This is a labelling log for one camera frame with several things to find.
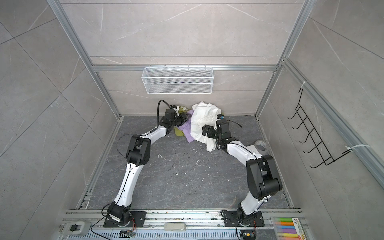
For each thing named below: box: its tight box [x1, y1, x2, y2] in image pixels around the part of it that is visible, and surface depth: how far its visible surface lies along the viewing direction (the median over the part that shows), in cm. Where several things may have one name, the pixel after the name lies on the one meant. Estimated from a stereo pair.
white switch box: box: [58, 221, 92, 235], surface depth 70 cm
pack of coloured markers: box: [271, 216, 307, 240], surface depth 71 cm
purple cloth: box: [177, 109, 195, 143], surface depth 106 cm
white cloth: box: [190, 101, 222, 152], surface depth 106 cm
